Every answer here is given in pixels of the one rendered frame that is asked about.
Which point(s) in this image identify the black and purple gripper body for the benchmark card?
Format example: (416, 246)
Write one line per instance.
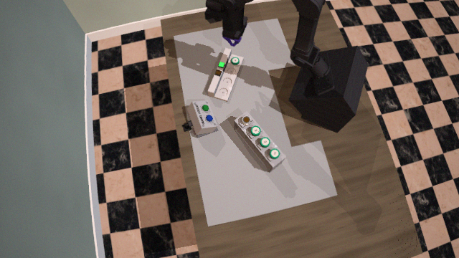
(238, 28)

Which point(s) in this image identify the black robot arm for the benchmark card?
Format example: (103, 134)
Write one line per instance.
(304, 53)

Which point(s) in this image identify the grey flat mat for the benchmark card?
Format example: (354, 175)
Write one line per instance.
(234, 183)

